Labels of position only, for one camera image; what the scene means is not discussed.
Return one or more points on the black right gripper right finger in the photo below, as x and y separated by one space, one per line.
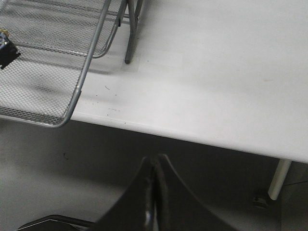
177 208

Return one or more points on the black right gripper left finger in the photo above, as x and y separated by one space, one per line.
134 211

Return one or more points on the silver mesh tray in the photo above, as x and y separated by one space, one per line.
112 22
56 40

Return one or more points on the red emergency push button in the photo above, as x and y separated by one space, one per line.
8 50

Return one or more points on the white table leg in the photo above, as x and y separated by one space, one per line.
278 178

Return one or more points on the silver mesh bottom tray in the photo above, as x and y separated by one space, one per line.
112 22

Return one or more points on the silver metal rack frame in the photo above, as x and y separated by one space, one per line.
130 10

